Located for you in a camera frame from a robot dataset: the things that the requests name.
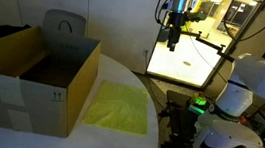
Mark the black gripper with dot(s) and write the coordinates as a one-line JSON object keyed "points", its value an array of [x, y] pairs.
{"points": [[176, 20]]}

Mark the yellow-green towel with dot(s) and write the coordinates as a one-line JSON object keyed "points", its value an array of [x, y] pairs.
{"points": [[119, 107]]}

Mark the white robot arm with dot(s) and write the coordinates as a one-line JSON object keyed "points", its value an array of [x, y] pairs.
{"points": [[247, 79]]}

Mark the open cardboard box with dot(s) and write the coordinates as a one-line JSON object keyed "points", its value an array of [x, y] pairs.
{"points": [[45, 78]]}

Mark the black equipment cart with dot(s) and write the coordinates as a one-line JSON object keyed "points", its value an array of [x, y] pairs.
{"points": [[185, 112]]}

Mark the grey chair backrest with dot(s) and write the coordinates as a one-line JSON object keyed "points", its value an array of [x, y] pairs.
{"points": [[64, 21]]}

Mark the black cloth bag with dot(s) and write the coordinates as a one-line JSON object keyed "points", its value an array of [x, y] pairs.
{"points": [[6, 30]]}

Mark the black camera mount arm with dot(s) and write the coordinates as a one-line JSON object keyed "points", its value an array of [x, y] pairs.
{"points": [[220, 48]]}

